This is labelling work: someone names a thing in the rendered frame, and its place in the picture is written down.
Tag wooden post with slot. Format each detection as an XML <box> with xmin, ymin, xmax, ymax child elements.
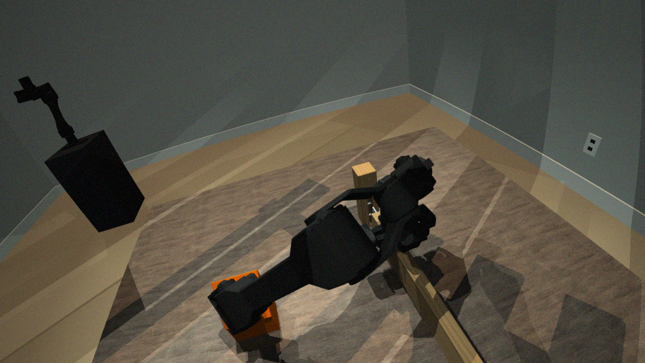
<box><xmin>352</xmin><ymin>162</ymin><xmax>379</xmax><ymax>226</ymax></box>

